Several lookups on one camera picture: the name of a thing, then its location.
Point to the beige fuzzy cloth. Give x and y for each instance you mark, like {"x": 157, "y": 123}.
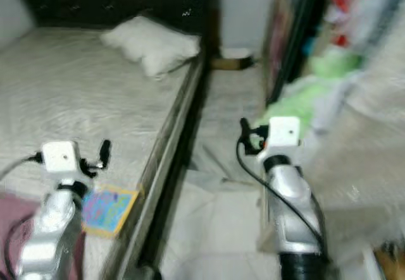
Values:
{"x": 361, "y": 166}

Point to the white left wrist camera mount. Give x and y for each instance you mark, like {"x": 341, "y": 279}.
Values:
{"x": 61, "y": 158}

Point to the white pillow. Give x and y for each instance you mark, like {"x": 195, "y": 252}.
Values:
{"x": 152, "y": 46}

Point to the light green cloth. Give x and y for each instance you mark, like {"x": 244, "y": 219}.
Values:
{"x": 297, "y": 106}

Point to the pink printed blanket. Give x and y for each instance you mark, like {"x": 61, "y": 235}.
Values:
{"x": 12, "y": 207}

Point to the colourful children's book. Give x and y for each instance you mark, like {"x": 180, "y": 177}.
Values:
{"x": 111, "y": 210}

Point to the wooden wardrobe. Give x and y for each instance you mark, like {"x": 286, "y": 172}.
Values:
{"x": 275, "y": 59}

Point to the grey quilted mattress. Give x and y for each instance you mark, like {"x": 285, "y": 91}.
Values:
{"x": 76, "y": 90}

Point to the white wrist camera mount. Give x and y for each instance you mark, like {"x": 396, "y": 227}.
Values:
{"x": 283, "y": 131}
{"x": 61, "y": 158}

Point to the brown cardboard box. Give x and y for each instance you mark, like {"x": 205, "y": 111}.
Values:
{"x": 231, "y": 64}

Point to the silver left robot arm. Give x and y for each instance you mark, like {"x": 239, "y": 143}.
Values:
{"x": 50, "y": 236}

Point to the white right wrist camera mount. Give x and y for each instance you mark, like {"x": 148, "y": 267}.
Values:
{"x": 283, "y": 131}

